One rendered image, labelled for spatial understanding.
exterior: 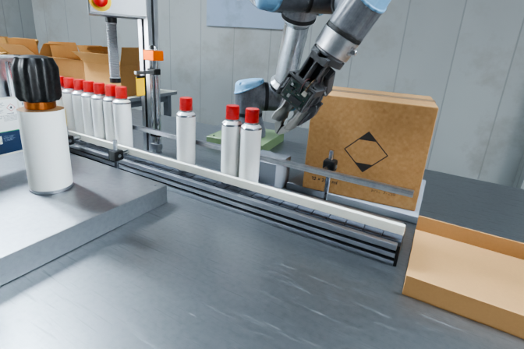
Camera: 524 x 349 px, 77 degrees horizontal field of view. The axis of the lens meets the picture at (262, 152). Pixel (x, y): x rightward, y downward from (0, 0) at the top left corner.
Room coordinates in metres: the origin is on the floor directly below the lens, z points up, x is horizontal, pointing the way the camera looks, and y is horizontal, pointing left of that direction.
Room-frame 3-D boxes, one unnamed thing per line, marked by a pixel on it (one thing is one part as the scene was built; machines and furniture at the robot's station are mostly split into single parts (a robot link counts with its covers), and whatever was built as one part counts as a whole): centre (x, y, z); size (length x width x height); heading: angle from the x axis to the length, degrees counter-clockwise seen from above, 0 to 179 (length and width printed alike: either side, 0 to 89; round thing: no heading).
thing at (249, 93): (1.35, 0.06, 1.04); 0.13 x 0.12 x 0.14; 98
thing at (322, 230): (0.99, 0.42, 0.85); 1.65 x 0.11 x 0.05; 62
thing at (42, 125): (0.71, 0.49, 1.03); 0.09 x 0.09 x 0.30
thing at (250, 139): (0.78, 0.03, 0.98); 0.05 x 0.05 x 0.20
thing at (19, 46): (3.00, 2.01, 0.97); 0.45 x 0.44 x 0.37; 161
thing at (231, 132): (0.81, 0.08, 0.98); 0.05 x 0.05 x 0.20
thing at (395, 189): (0.89, 0.15, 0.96); 1.07 x 0.01 x 0.01; 62
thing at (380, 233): (0.99, 0.42, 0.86); 1.65 x 0.08 x 0.04; 62
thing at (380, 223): (0.82, 0.19, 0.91); 1.07 x 0.01 x 0.02; 62
